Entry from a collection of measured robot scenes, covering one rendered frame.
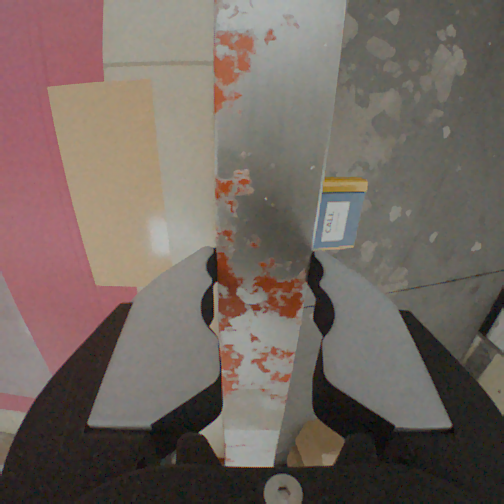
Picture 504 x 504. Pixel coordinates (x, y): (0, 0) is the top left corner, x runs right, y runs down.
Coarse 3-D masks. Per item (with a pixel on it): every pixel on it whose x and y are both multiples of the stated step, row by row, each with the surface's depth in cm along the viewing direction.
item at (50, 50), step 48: (0, 0) 9; (48, 0) 9; (96, 0) 9; (0, 48) 10; (48, 48) 10; (96, 48) 10; (0, 96) 11; (48, 96) 11; (0, 144) 12; (48, 144) 12; (0, 192) 13; (48, 192) 13
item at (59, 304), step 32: (0, 224) 14; (32, 224) 14; (64, 224) 14; (0, 256) 15; (32, 256) 15; (64, 256) 15; (0, 288) 16; (32, 288) 16; (64, 288) 16; (96, 288) 16; (128, 288) 16; (0, 320) 18; (32, 320) 18; (64, 320) 17; (96, 320) 17; (0, 352) 19; (32, 352) 19; (64, 352) 19; (0, 384) 21; (32, 384) 21
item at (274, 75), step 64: (256, 0) 7; (320, 0) 7; (256, 64) 8; (320, 64) 8; (256, 128) 9; (320, 128) 9; (256, 192) 10; (320, 192) 10; (256, 256) 11; (256, 320) 13; (256, 384) 15; (0, 448) 25; (256, 448) 19
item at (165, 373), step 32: (192, 256) 11; (160, 288) 9; (192, 288) 9; (128, 320) 8; (160, 320) 8; (192, 320) 8; (128, 352) 7; (160, 352) 7; (192, 352) 7; (128, 384) 6; (160, 384) 6; (192, 384) 6; (96, 416) 5; (128, 416) 5; (160, 416) 5; (192, 416) 6; (160, 448) 6
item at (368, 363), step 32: (320, 256) 11; (320, 288) 9; (352, 288) 9; (320, 320) 9; (352, 320) 8; (384, 320) 8; (320, 352) 7; (352, 352) 7; (384, 352) 7; (416, 352) 7; (320, 384) 7; (352, 384) 6; (384, 384) 6; (416, 384) 6; (320, 416) 7; (352, 416) 6; (384, 416) 5; (416, 416) 5; (448, 416) 5
